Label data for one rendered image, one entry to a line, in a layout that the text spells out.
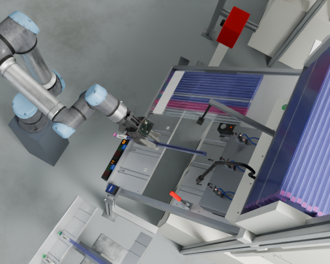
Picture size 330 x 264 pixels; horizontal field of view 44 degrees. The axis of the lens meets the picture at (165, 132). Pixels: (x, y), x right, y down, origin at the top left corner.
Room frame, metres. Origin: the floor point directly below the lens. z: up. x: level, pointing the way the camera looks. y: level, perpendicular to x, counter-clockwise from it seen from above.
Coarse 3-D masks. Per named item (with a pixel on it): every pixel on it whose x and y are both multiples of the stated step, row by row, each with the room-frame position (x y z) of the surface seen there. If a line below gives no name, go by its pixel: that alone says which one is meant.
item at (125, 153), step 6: (168, 72) 0.93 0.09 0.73; (168, 78) 0.90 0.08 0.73; (162, 84) 0.85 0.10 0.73; (156, 96) 0.78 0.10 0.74; (150, 108) 0.71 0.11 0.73; (132, 144) 0.52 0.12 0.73; (126, 150) 0.48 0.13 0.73; (126, 156) 0.45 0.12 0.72; (120, 162) 0.41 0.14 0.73; (114, 168) 0.38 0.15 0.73; (114, 174) 0.35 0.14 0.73; (108, 180) 0.32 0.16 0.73
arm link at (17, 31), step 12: (0, 24) 0.63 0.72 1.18; (12, 24) 0.65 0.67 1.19; (24, 24) 0.67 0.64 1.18; (0, 36) 0.58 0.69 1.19; (12, 36) 0.61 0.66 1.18; (24, 36) 0.63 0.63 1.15; (12, 48) 0.57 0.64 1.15; (24, 48) 0.61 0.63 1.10; (36, 48) 0.66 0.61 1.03; (24, 60) 0.60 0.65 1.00; (36, 60) 0.63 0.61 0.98; (36, 72) 0.61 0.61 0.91; (48, 72) 0.65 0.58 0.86; (48, 84) 0.61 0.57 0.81; (60, 84) 0.65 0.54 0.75
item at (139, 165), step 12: (156, 120) 0.66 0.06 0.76; (168, 120) 0.66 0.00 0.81; (180, 120) 0.67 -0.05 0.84; (168, 132) 0.60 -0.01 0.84; (132, 156) 0.46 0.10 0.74; (144, 156) 0.47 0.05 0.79; (156, 156) 0.48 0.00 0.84; (120, 168) 0.39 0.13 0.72; (132, 168) 0.40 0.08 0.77; (144, 168) 0.41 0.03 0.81; (120, 180) 0.33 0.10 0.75; (132, 180) 0.35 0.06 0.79; (144, 180) 0.36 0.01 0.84
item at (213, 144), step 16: (272, 80) 0.88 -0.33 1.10; (288, 80) 0.88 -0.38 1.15; (256, 96) 0.80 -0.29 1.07; (272, 96) 0.80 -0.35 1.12; (288, 96) 0.80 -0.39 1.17; (256, 112) 0.72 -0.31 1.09; (256, 128) 0.65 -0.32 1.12; (208, 144) 0.56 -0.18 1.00; (224, 144) 0.57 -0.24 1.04; (208, 160) 0.49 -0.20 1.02; (192, 176) 0.41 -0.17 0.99; (208, 176) 0.42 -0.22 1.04; (192, 192) 0.34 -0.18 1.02; (192, 208) 0.28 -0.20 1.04
